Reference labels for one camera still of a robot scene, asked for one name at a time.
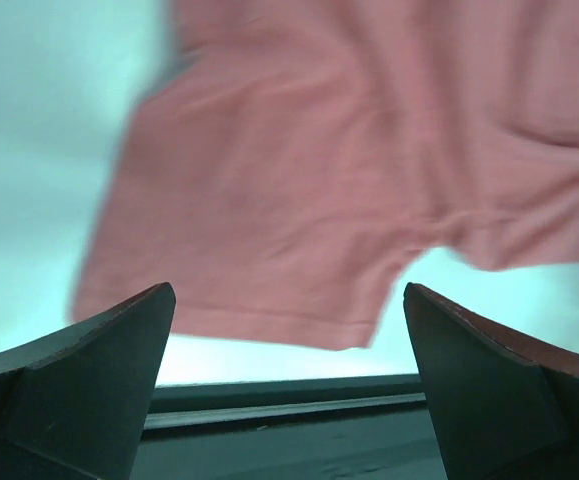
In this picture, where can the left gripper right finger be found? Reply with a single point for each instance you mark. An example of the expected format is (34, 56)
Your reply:
(503, 404)

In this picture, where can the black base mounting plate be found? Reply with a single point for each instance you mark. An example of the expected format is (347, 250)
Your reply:
(347, 428)

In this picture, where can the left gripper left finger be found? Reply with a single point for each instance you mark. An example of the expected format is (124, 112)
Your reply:
(73, 403)

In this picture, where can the salmon pink t shirt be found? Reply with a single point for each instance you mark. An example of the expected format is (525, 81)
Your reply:
(313, 149)

